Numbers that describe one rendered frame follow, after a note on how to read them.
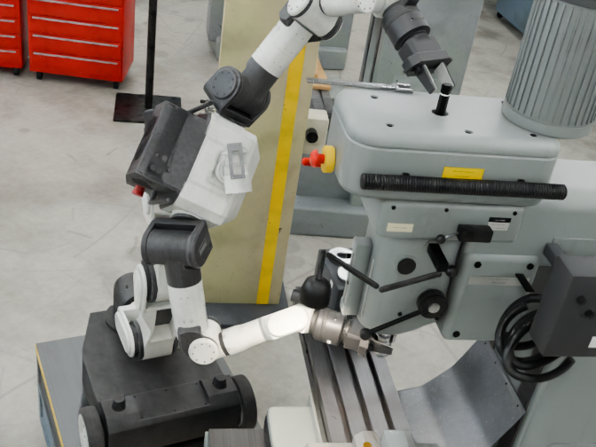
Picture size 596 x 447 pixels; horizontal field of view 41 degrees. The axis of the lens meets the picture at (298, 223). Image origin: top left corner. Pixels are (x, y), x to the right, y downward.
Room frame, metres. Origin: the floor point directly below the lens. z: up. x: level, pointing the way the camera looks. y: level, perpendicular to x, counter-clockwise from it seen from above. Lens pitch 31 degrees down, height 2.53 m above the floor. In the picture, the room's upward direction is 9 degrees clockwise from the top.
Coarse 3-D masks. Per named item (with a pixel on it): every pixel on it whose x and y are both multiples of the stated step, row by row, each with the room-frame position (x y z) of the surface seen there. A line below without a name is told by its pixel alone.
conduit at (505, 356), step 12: (516, 276) 1.55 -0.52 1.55; (528, 288) 1.51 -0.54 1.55; (516, 300) 1.51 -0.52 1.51; (528, 300) 1.51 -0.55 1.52; (540, 300) 1.51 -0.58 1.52; (504, 312) 1.50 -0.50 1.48; (516, 312) 1.47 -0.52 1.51; (528, 312) 1.46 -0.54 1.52; (504, 324) 1.46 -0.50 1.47; (516, 324) 1.44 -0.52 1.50; (528, 324) 1.41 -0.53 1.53; (504, 336) 1.49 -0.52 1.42; (516, 336) 1.40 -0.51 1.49; (504, 348) 1.41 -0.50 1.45; (516, 348) 1.51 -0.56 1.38; (528, 348) 1.51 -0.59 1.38; (504, 360) 1.40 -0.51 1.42; (516, 360) 1.44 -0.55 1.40; (528, 360) 1.48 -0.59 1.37; (540, 360) 1.47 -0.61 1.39; (552, 360) 1.46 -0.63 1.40; (564, 360) 1.45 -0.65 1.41; (516, 372) 1.42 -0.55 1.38; (552, 372) 1.44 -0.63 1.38; (564, 372) 1.44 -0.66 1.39
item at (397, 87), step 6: (312, 78) 1.69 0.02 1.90; (318, 78) 1.69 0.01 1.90; (330, 84) 1.68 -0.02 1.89; (336, 84) 1.69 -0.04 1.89; (342, 84) 1.69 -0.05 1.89; (348, 84) 1.69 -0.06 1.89; (354, 84) 1.69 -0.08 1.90; (360, 84) 1.70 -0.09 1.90; (366, 84) 1.70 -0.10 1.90; (372, 84) 1.71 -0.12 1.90; (378, 84) 1.72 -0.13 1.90; (384, 84) 1.72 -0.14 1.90; (390, 84) 1.73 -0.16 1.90; (396, 84) 1.74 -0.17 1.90; (402, 84) 1.74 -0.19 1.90; (408, 84) 1.75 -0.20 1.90; (396, 90) 1.71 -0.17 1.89; (402, 90) 1.71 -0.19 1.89; (408, 90) 1.71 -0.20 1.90
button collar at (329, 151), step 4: (324, 148) 1.58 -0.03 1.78; (328, 148) 1.57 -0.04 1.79; (332, 148) 1.57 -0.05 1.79; (324, 152) 1.58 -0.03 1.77; (328, 152) 1.56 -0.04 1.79; (332, 152) 1.56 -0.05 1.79; (328, 156) 1.55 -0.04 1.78; (332, 156) 1.55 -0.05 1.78; (328, 160) 1.55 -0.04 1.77; (332, 160) 1.55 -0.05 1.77; (324, 164) 1.56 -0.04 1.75; (328, 164) 1.55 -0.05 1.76; (332, 164) 1.55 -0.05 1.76; (324, 168) 1.56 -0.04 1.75; (328, 168) 1.55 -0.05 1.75; (332, 168) 1.55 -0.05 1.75; (324, 172) 1.56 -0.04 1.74; (328, 172) 1.56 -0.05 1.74
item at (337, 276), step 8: (336, 248) 2.13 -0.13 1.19; (344, 248) 2.13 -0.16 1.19; (352, 248) 2.16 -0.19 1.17; (336, 256) 2.08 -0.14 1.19; (344, 256) 2.11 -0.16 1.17; (328, 264) 2.05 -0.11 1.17; (336, 264) 2.05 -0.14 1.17; (328, 272) 2.02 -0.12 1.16; (336, 272) 2.01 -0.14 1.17; (344, 272) 2.00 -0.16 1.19; (336, 280) 1.97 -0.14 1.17; (344, 280) 1.96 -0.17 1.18; (336, 288) 1.94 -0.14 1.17; (336, 296) 1.93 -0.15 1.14; (336, 304) 1.92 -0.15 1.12
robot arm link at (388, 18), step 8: (360, 0) 1.78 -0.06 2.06; (368, 0) 1.76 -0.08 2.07; (376, 0) 1.74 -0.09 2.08; (384, 0) 1.75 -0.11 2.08; (392, 0) 1.76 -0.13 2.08; (400, 0) 1.76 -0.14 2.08; (408, 0) 1.73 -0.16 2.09; (416, 0) 1.74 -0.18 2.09; (368, 8) 1.76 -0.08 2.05; (376, 8) 1.75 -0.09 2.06; (384, 8) 1.76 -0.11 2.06; (392, 8) 1.74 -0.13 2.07; (400, 8) 1.73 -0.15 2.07; (408, 8) 1.73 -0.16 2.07; (416, 8) 1.75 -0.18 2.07; (376, 16) 1.78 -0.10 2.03; (384, 16) 1.74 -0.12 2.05; (392, 16) 1.73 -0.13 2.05; (384, 24) 1.74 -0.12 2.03
